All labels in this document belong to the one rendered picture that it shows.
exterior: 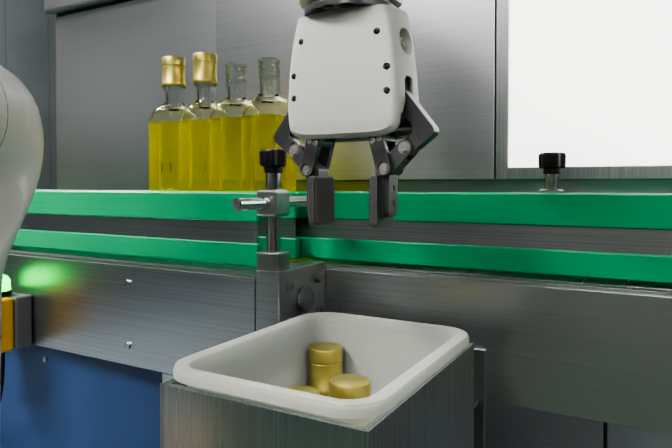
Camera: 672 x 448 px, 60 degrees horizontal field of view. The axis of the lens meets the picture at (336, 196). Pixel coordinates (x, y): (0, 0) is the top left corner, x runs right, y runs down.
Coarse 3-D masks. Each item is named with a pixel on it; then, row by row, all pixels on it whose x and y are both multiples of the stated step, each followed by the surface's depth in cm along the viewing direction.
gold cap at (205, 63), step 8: (200, 56) 82; (208, 56) 82; (216, 56) 84; (200, 64) 82; (208, 64) 82; (216, 64) 84; (200, 72) 82; (208, 72) 82; (216, 72) 84; (200, 80) 82; (208, 80) 82; (216, 80) 84
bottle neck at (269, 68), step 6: (258, 60) 78; (264, 60) 77; (270, 60) 77; (276, 60) 77; (258, 66) 78; (264, 66) 77; (270, 66) 77; (276, 66) 77; (264, 72) 77; (270, 72) 77; (276, 72) 77; (258, 78) 78; (264, 78) 77; (270, 78) 77; (276, 78) 77; (264, 84) 77; (270, 84) 77; (276, 84) 77; (264, 90) 77; (270, 90) 77; (276, 90) 77
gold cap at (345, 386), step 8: (336, 376) 48; (344, 376) 48; (352, 376) 48; (360, 376) 48; (336, 384) 47; (344, 384) 46; (352, 384) 46; (360, 384) 46; (368, 384) 47; (336, 392) 46; (344, 392) 46; (352, 392) 46; (360, 392) 46; (368, 392) 47
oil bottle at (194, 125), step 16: (192, 112) 82; (208, 112) 81; (192, 128) 82; (208, 128) 81; (192, 144) 82; (208, 144) 81; (192, 160) 82; (208, 160) 81; (192, 176) 82; (208, 176) 81
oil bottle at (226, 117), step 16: (224, 112) 79; (240, 112) 78; (224, 128) 79; (240, 128) 78; (224, 144) 79; (240, 144) 78; (224, 160) 79; (240, 160) 78; (224, 176) 79; (240, 176) 78
